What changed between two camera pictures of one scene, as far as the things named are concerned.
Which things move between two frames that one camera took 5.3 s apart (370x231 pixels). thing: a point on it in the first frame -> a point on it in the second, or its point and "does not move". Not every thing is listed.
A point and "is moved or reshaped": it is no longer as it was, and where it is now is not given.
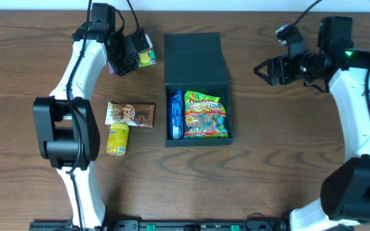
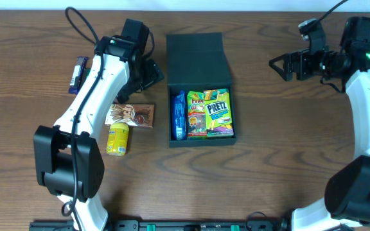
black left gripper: (137, 49) -> (153, 76)
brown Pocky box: (135, 115) does not move
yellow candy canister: (117, 135) does not move
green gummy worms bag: (205, 116) does not move
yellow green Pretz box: (145, 58) is moved or reshaped
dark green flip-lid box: (197, 62) does not move
